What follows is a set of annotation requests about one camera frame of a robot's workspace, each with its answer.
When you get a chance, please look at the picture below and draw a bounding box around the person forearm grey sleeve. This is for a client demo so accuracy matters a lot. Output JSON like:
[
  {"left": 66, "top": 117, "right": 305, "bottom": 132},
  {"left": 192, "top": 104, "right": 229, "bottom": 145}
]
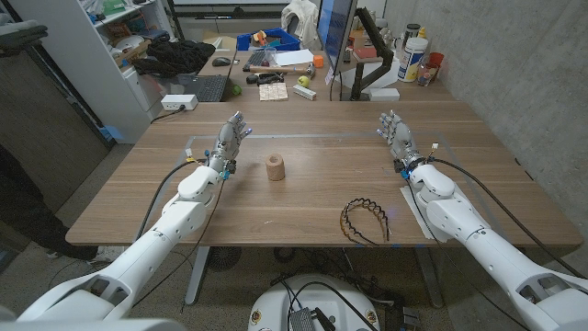
[{"left": 0, "top": 23, "right": 50, "bottom": 57}]

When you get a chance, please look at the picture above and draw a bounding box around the tan tape roll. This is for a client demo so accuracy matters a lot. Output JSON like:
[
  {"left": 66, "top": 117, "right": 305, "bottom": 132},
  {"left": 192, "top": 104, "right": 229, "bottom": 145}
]
[{"left": 265, "top": 153, "right": 287, "bottom": 182}]

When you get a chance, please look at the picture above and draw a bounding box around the white wipes canister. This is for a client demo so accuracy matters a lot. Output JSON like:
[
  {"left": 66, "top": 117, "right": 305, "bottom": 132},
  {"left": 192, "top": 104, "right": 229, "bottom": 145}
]
[{"left": 397, "top": 37, "right": 429, "bottom": 84}]

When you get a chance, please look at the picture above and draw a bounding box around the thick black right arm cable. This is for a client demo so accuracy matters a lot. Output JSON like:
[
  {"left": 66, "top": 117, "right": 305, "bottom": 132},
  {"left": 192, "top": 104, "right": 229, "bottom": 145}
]
[{"left": 430, "top": 156, "right": 588, "bottom": 280}]

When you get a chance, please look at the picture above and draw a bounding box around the flat white box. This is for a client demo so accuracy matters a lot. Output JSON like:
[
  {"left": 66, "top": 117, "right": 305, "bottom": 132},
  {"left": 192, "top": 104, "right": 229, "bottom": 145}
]
[{"left": 368, "top": 87, "right": 401, "bottom": 102}]

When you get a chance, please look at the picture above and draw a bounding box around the wooden block grid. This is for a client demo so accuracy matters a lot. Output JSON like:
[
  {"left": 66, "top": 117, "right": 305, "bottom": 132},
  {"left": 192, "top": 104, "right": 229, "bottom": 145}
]
[{"left": 258, "top": 82, "right": 289, "bottom": 102}]

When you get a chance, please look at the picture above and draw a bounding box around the black laptop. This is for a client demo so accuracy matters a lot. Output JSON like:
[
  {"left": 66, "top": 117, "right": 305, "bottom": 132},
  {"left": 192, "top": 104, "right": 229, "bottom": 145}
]
[{"left": 176, "top": 45, "right": 240, "bottom": 103}]

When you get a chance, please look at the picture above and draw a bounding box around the grey table leg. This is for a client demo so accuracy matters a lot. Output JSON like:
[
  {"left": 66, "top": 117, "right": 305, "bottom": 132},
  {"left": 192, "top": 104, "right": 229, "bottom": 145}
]
[
  {"left": 184, "top": 246, "right": 211, "bottom": 306},
  {"left": 413, "top": 247, "right": 446, "bottom": 309}
]

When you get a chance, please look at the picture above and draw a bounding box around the white paper sheet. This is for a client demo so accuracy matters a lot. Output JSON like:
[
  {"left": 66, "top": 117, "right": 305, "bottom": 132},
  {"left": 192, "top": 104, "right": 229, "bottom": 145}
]
[{"left": 274, "top": 49, "right": 315, "bottom": 67}]

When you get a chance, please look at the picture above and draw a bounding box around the black round floor fan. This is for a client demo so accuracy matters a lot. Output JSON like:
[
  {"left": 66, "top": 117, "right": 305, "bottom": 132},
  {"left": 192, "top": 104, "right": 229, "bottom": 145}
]
[{"left": 206, "top": 246, "right": 243, "bottom": 272}]

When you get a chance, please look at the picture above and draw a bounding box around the white paper towel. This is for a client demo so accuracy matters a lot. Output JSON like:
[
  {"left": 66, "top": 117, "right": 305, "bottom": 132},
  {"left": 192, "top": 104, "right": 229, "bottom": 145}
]
[{"left": 399, "top": 183, "right": 454, "bottom": 244}]

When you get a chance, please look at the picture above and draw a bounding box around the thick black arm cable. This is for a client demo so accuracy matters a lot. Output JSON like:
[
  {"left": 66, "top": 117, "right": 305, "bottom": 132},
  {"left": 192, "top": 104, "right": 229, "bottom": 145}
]
[
  {"left": 135, "top": 158, "right": 208, "bottom": 243},
  {"left": 430, "top": 156, "right": 588, "bottom": 280}
]

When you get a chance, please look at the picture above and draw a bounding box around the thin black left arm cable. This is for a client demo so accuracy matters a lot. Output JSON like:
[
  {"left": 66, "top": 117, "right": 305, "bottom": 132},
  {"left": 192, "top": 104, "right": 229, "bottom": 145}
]
[{"left": 131, "top": 177, "right": 226, "bottom": 308}]

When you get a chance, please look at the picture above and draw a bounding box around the white hanging jacket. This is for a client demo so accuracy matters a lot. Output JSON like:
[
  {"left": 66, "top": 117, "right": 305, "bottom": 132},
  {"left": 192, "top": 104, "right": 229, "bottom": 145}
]
[{"left": 280, "top": 0, "right": 321, "bottom": 45}]

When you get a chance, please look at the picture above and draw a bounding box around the white power adapter box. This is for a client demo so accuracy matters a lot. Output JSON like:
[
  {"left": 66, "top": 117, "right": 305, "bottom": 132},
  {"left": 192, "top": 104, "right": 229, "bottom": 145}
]
[{"left": 160, "top": 94, "right": 199, "bottom": 112}]

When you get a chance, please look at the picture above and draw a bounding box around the blue plastic bin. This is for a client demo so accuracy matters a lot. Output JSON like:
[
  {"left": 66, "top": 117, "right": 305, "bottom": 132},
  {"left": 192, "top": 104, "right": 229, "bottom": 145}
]
[{"left": 236, "top": 27, "right": 302, "bottom": 52}]

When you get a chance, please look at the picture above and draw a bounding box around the brown toothed headband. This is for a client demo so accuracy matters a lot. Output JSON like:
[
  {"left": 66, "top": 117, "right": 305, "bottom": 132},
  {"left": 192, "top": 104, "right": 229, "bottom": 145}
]
[{"left": 339, "top": 198, "right": 391, "bottom": 247}]

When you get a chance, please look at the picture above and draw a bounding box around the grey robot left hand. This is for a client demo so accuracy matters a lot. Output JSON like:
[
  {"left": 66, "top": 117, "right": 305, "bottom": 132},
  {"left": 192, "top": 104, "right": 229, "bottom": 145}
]
[{"left": 207, "top": 110, "right": 254, "bottom": 176}]

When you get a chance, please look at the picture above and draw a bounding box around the clear glass jar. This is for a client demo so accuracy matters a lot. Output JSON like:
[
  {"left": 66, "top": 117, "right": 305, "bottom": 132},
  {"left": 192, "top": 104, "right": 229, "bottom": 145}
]
[{"left": 416, "top": 62, "right": 438, "bottom": 87}]

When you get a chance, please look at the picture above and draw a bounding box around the black keyboard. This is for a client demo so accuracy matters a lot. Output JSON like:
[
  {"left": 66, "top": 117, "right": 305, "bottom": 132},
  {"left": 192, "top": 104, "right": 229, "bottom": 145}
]
[{"left": 242, "top": 49, "right": 267, "bottom": 73}]

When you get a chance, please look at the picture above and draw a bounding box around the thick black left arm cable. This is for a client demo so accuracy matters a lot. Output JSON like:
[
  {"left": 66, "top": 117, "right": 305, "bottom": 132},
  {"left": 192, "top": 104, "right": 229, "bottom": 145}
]
[{"left": 135, "top": 158, "right": 208, "bottom": 243}]

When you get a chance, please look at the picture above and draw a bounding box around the long white box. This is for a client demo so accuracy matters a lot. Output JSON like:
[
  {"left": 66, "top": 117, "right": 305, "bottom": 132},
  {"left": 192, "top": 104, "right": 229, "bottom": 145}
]
[{"left": 292, "top": 84, "right": 318, "bottom": 101}]

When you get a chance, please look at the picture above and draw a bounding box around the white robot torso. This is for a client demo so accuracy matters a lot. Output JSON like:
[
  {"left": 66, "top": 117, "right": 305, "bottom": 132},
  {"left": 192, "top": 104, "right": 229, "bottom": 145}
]
[{"left": 247, "top": 274, "right": 381, "bottom": 331}]

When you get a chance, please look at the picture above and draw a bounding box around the white shelf unit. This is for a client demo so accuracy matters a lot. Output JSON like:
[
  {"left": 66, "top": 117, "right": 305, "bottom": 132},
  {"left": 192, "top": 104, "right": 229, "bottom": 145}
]
[{"left": 8, "top": 0, "right": 175, "bottom": 143}]

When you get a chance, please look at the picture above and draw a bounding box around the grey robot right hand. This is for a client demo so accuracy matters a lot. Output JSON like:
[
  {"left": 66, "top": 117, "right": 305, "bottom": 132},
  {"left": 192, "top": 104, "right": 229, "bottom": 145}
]
[{"left": 376, "top": 109, "right": 426, "bottom": 174}]

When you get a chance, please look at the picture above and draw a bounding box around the black crumpled jacket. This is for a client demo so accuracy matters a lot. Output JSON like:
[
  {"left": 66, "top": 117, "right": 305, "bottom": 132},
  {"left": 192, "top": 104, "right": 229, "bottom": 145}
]
[{"left": 131, "top": 40, "right": 217, "bottom": 78}]

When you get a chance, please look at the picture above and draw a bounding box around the computer monitor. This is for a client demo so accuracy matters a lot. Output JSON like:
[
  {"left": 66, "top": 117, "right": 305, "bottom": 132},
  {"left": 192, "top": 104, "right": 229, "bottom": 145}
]
[{"left": 316, "top": 0, "right": 358, "bottom": 74}]

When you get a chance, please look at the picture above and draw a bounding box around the person in dark trousers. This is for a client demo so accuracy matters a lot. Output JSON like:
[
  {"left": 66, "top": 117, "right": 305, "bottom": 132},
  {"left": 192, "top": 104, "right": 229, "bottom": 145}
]
[{"left": 0, "top": 144, "right": 98, "bottom": 261}]

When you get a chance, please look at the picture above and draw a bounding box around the black tool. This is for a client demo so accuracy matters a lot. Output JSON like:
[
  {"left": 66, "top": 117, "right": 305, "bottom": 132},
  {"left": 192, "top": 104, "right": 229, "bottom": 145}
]
[{"left": 245, "top": 72, "right": 286, "bottom": 86}]

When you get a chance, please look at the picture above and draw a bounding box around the wooden handle hammer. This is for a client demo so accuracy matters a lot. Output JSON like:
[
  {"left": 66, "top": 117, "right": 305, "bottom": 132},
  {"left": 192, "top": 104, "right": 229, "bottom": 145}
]
[{"left": 247, "top": 62, "right": 317, "bottom": 78}]

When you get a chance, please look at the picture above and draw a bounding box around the black lid bottle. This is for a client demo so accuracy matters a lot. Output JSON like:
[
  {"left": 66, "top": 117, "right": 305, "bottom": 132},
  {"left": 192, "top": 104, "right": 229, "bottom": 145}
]
[{"left": 402, "top": 23, "right": 422, "bottom": 47}]

